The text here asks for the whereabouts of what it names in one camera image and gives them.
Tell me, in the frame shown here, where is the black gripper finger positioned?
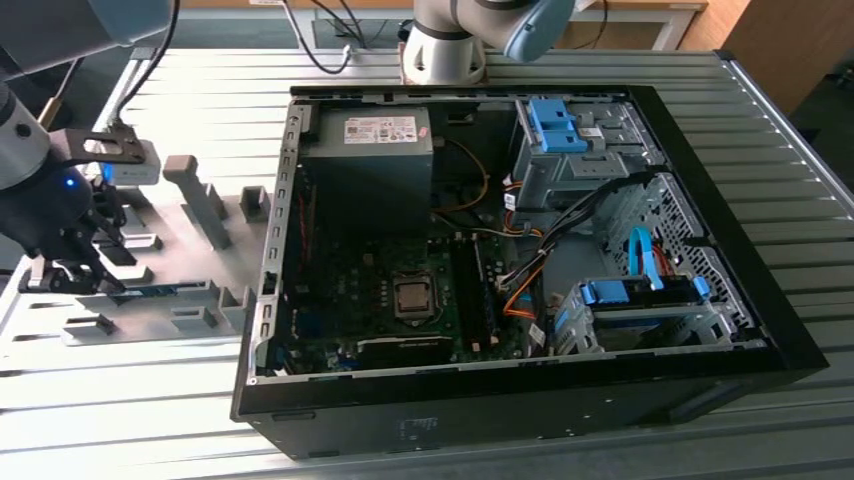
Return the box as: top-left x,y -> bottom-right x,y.
63,182 -> 141,269
24,252 -> 130,297

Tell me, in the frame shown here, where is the blue RAM stick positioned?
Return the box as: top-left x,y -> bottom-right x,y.
110,282 -> 210,302

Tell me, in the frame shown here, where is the grey parts rack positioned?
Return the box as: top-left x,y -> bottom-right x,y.
60,154 -> 273,347

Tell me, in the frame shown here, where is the green motherboard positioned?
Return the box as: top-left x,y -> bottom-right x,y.
283,232 -> 536,374

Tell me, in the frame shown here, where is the grey power supply unit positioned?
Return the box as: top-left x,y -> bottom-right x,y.
299,105 -> 439,241

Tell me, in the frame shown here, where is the silver CPU chip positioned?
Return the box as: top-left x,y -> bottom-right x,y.
398,281 -> 434,312

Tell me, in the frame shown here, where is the black graphics card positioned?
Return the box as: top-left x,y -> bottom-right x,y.
355,334 -> 455,369

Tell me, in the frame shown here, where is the black PC case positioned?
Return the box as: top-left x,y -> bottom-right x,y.
230,83 -> 832,459

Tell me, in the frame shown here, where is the tall metal drive cage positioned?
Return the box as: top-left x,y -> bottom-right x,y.
513,97 -> 669,211

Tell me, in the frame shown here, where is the blue carrier with disk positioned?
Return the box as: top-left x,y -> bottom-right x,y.
578,277 -> 709,306

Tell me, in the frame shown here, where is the white framed desk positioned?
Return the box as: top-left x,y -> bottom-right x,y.
286,0 -> 709,51

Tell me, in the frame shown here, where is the low metal disk bay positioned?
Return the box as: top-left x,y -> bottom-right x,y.
546,289 -> 742,356

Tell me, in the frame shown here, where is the brown wooden cabinet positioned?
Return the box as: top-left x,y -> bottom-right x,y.
680,0 -> 854,116

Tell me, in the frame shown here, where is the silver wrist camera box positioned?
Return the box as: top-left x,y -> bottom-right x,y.
50,127 -> 163,187

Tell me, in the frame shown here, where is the CPU socket metal frame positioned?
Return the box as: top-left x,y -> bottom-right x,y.
389,268 -> 443,327

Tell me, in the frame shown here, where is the thin yellow wire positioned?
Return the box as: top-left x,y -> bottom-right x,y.
431,139 -> 493,214

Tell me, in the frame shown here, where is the white plug with wires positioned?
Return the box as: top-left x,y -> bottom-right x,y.
494,269 -> 536,296

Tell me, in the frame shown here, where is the orange flat wire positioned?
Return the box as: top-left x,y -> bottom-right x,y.
503,289 -> 536,319

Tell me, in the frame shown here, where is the black cable bundle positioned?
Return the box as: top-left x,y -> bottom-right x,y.
497,172 -> 653,296

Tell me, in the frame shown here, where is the blue flat wire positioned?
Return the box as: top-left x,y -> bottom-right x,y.
629,225 -> 666,291

